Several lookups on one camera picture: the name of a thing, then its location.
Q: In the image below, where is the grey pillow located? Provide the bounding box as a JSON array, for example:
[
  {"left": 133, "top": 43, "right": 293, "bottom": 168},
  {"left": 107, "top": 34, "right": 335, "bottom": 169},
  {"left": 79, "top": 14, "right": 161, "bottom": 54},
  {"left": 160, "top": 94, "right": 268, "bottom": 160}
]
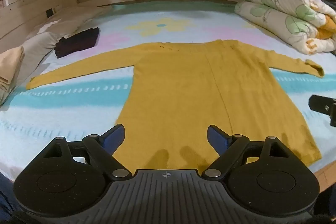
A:
[{"left": 0, "top": 7, "right": 105, "bottom": 106}]

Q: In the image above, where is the mustard yellow long-sleeved sweater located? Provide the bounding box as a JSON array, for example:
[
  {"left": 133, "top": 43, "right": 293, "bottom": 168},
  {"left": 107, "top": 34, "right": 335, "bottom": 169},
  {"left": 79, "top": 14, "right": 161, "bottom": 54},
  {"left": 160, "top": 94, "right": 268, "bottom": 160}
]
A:
[{"left": 26, "top": 39, "right": 325, "bottom": 171}]

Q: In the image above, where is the floral folded quilt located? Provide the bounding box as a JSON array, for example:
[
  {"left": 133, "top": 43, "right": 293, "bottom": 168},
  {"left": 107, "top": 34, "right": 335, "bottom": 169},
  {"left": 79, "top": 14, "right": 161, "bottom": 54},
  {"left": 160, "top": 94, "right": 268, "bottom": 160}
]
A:
[{"left": 234, "top": 0, "right": 336, "bottom": 55}]

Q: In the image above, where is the beige satin pillow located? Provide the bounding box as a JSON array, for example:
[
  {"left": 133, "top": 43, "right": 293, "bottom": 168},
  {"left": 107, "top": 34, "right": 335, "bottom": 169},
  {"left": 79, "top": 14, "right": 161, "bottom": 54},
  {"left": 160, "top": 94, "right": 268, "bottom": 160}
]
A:
[{"left": 0, "top": 46, "right": 25, "bottom": 94}]

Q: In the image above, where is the dark folded cloth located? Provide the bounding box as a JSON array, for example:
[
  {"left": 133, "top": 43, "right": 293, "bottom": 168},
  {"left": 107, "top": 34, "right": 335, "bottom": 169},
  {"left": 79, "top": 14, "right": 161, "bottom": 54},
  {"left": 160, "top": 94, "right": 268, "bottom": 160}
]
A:
[{"left": 54, "top": 27, "right": 100, "bottom": 59}]

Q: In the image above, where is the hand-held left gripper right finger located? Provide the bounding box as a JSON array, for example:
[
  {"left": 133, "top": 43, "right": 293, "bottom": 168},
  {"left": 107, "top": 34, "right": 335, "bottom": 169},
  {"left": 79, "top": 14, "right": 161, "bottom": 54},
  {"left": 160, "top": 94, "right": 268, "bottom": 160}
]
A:
[{"left": 202, "top": 125, "right": 289, "bottom": 180}]

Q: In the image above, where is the pastel floral bed sheet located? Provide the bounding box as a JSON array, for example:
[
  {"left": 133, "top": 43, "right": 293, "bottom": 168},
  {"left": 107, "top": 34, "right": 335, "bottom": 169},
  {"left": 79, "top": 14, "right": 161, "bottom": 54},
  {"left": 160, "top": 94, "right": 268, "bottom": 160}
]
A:
[{"left": 0, "top": 1, "right": 336, "bottom": 184}]

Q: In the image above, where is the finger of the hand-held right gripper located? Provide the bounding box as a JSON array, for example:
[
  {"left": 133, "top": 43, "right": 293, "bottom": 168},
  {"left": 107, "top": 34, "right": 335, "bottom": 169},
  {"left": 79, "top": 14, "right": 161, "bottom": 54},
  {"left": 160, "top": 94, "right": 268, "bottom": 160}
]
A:
[{"left": 309, "top": 94, "right": 336, "bottom": 127}]

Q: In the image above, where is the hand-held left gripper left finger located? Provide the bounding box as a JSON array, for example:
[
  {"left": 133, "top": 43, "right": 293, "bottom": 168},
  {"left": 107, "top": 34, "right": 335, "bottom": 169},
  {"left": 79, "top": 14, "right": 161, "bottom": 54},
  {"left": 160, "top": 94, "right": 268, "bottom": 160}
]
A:
[{"left": 43, "top": 124, "right": 133, "bottom": 179}]

